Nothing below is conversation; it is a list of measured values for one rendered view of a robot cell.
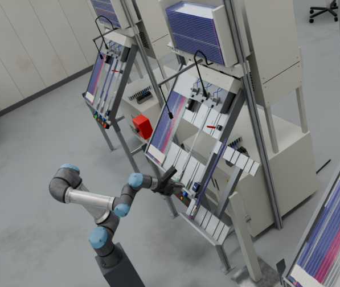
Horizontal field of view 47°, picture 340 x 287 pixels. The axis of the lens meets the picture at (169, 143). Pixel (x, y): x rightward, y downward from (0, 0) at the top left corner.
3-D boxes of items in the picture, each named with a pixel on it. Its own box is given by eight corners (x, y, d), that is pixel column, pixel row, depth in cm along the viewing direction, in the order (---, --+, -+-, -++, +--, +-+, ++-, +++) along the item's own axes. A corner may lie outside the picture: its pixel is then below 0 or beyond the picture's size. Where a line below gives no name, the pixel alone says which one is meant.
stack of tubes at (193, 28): (224, 65, 218) (212, 19, 203) (177, 48, 259) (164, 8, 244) (241, 54, 221) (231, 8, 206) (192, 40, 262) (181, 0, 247)
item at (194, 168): (197, 195, 244) (193, 195, 242) (149, 153, 296) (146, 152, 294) (209, 167, 240) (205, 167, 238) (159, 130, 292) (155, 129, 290)
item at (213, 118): (224, 142, 238) (217, 140, 235) (170, 109, 290) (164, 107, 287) (246, 90, 231) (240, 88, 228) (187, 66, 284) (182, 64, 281)
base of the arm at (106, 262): (104, 273, 238) (97, 262, 232) (97, 257, 250) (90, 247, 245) (126, 258, 241) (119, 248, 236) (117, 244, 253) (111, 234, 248)
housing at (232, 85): (245, 97, 233) (228, 91, 225) (199, 77, 272) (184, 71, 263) (250, 85, 231) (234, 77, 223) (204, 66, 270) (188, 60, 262)
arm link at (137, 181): (126, 176, 216) (134, 169, 211) (142, 179, 223) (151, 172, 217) (127, 189, 212) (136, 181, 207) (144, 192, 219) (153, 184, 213)
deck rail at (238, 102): (201, 199, 244) (193, 197, 240) (199, 197, 245) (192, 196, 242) (249, 91, 230) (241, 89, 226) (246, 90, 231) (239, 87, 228)
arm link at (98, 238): (93, 255, 238) (83, 241, 230) (101, 238, 248) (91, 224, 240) (110, 256, 233) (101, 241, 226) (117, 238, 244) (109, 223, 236)
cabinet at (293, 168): (255, 243, 288) (237, 181, 254) (202, 197, 344) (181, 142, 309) (319, 195, 305) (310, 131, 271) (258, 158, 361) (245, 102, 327)
